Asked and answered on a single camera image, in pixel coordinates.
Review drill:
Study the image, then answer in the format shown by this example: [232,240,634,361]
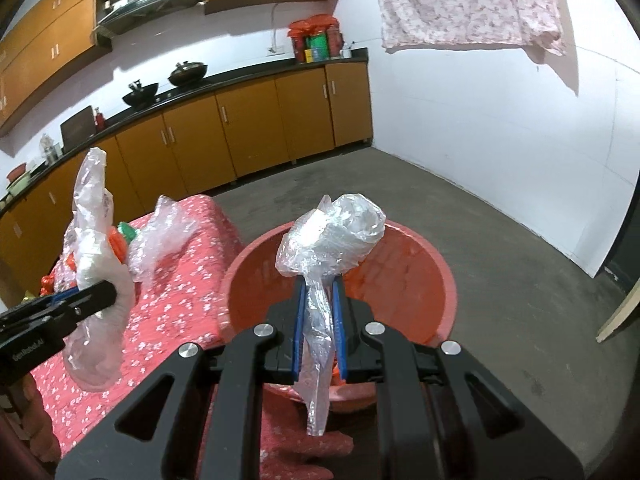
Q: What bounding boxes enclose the red floral tablecloth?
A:
[30,194,356,480]

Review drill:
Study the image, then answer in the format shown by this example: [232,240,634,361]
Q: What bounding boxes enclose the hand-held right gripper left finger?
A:
[54,276,308,480]

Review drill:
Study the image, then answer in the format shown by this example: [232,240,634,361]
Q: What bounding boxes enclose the pink floral hanging cloth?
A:
[369,0,568,57]

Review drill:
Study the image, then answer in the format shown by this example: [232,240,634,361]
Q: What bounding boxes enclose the tall clear plastic bag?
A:
[62,147,136,393]

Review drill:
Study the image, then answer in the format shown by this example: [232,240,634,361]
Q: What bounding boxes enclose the dark cutting board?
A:
[60,106,97,150]

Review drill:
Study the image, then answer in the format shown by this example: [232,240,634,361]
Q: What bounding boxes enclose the small crumpled clear plastic bag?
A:
[127,195,201,286]

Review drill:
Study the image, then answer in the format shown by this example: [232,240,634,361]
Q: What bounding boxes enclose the range hood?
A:
[90,0,206,48]

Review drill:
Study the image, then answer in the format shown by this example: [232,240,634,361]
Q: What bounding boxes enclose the stacked bowls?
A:
[6,162,32,196]

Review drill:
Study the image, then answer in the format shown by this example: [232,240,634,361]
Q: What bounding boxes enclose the black wok with lid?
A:
[167,61,208,87]

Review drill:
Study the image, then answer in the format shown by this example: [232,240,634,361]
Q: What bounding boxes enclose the orange bottle with green cap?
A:
[107,222,138,266]

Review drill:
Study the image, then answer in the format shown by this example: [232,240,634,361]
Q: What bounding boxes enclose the black wok with utensil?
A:
[122,80,160,108]

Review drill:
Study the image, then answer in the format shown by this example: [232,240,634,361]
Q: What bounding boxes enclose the wooden lower kitchen cabinets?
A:
[0,62,375,306]

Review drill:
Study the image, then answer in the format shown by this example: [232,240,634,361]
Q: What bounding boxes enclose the long clear plastic bag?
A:
[276,194,387,438]

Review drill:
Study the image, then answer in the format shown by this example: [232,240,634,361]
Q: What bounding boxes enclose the red plastic basin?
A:
[220,220,457,413]

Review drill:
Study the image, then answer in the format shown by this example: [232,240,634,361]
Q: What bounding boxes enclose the dark door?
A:
[596,230,640,343]

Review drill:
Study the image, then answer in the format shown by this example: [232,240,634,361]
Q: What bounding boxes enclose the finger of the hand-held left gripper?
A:
[0,280,118,335]

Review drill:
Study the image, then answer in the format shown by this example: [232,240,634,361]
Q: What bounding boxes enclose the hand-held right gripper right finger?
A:
[331,277,586,480]

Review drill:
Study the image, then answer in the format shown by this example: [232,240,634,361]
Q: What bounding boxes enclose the glass jar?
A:
[39,135,62,163]

